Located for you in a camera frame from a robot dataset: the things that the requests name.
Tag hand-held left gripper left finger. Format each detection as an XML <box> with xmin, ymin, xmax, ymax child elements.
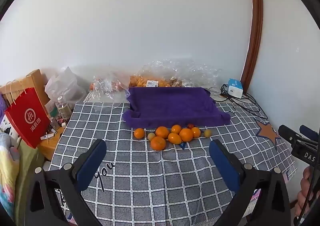
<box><xmin>24</xmin><ymin>139</ymin><xmax>108</xmax><ymax>226</ymax></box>

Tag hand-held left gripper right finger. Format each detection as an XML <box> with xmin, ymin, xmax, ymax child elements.
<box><xmin>209</xmin><ymin>139</ymin><xmax>292</xmax><ymax>226</ymax></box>

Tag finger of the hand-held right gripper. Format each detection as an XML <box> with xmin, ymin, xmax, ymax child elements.
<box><xmin>300</xmin><ymin>125</ymin><xmax>319</xmax><ymax>139</ymax></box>
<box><xmin>278</xmin><ymin>124</ymin><xmax>304</xmax><ymax>143</ymax></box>

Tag large orange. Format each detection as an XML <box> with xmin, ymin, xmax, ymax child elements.
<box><xmin>150</xmin><ymin>136</ymin><xmax>167</xmax><ymax>151</ymax></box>

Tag person's right hand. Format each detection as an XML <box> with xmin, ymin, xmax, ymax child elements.
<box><xmin>295</xmin><ymin>167</ymin><xmax>320</xmax><ymax>218</ymax></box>

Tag wooden nightstand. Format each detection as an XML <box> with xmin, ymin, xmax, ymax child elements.
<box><xmin>40</xmin><ymin>126</ymin><xmax>66</xmax><ymax>162</ymax></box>

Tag cluster of oranges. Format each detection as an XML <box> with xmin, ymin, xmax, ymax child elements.
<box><xmin>155</xmin><ymin>124</ymin><xmax>194</xmax><ymax>145</ymax></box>

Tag clear plastic bottle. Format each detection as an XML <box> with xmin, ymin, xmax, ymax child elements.
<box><xmin>57</xmin><ymin>97</ymin><xmax>72</xmax><ymax>120</ymax></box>

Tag green bedsheet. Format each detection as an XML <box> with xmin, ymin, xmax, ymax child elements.
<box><xmin>14</xmin><ymin>141</ymin><xmax>45</xmax><ymax>226</ymax></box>

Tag grey checkered blanket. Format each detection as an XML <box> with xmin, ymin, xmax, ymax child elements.
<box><xmin>49</xmin><ymin>88</ymin><xmax>297</xmax><ymax>226</ymax></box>

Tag white and blue box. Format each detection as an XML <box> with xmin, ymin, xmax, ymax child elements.
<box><xmin>227</xmin><ymin>78</ymin><xmax>244</xmax><ymax>99</ymax></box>

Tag purple towel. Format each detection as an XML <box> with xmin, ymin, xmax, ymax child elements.
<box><xmin>122</xmin><ymin>87</ymin><xmax>231</xmax><ymax>129</ymax></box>

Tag clear bag of tomatoes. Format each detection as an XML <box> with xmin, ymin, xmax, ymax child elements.
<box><xmin>89</xmin><ymin>71</ymin><xmax>131</xmax><ymax>103</ymax></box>

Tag red paper bag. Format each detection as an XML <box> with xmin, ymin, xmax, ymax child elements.
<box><xmin>4</xmin><ymin>80</ymin><xmax>50</xmax><ymax>149</ymax></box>

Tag white plastic bag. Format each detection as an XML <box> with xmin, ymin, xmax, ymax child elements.
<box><xmin>44</xmin><ymin>67</ymin><xmax>87</xmax><ymax>107</ymax></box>

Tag colourful quilt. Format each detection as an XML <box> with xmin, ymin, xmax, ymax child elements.
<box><xmin>0</xmin><ymin>134</ymin><xmax>20</xmax><ymax>219</ymax></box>

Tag white printed pillow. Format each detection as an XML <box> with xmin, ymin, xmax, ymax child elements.
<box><xmin>0</xmin><ymin>114</ymin><xmax>20</xmax><ymax>147</ymax></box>

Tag clear bag of mandarins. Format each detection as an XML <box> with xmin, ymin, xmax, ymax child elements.
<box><xmin>129</xmin><ymin>60</ymin><xmax>193</xmax><ymax>89</ymax></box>

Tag wooden chair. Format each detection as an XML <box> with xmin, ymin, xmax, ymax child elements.
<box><xmin>0</xmin><ymin>69</ymin><xmax>49</xmax><ymax>107</ymax></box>

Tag black cable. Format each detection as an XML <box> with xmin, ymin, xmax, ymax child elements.
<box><xmin>220</xmin><ymin>84</ymin><xmax>268</xmax><ymax>120</ymax></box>

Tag brown wooden door frame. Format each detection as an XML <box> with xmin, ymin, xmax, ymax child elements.
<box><xmin>240</xmin><ymin>0</ymin><xmax>264</xmax><ymax>92</ymax></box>

